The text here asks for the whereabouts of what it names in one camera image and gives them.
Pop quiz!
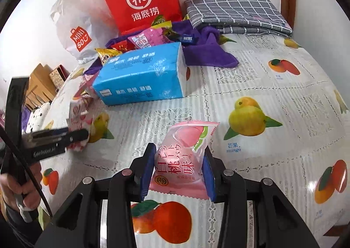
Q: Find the white plastic bag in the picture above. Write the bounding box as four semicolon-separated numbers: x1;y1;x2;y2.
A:
49;0;121;65

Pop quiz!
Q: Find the black cable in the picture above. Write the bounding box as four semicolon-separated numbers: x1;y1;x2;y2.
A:
0;127;53;218

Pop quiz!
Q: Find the person's left forearm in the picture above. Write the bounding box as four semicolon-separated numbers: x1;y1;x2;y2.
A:
0;199;44;248

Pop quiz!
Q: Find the green yellow snack packet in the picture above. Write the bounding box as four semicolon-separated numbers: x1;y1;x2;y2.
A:
149;16;173;28

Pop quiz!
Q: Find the purple cloth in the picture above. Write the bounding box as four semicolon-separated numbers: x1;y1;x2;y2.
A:
82;20;238;74

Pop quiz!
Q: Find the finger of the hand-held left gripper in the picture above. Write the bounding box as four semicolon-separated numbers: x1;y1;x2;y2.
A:
41;128;90;146

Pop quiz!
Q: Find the grey checked folded cloth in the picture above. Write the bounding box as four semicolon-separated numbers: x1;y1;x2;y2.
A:
184;0;293;38

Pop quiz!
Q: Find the person's left hand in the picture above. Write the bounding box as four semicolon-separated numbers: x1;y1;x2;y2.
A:
0;161;43;212

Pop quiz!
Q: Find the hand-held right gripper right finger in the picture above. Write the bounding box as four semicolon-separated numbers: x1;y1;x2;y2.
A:
203;146;320;248

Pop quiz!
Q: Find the red snack packet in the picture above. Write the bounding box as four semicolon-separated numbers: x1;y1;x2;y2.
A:
111;40;132;52

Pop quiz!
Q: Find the red patterned box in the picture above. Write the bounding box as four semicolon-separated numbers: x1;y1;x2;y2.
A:
49;65;69;92

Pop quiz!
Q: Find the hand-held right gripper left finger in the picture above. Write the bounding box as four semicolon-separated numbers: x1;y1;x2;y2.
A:
34;143;157;248

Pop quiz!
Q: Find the pink peach snack packet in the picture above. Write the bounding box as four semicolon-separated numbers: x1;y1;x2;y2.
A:
149;120;221;200

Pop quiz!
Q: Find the fruit print tablecloth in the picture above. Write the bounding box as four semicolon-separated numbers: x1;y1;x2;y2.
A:
41;27;350;248

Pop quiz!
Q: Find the blue tissue pack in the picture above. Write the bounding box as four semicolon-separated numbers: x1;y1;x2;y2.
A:
92;42;187;106

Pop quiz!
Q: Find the pink white print snack packet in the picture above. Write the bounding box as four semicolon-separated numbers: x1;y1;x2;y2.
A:
127;26;170;50

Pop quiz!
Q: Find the white spotted cloth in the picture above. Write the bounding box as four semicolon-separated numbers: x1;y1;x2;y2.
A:
27;101;53;132

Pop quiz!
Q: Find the pink cartoon snack packet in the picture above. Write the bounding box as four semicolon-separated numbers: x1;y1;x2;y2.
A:
67;94;95;153

